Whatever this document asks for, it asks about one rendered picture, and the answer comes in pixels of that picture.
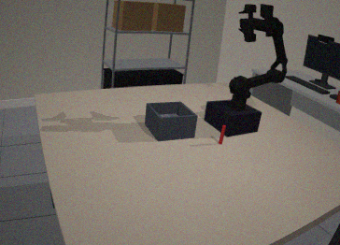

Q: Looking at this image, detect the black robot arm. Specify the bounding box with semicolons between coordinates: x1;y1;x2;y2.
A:
229;4;288;111

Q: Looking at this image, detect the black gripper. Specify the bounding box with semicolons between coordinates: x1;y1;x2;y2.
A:
238;4;260;42

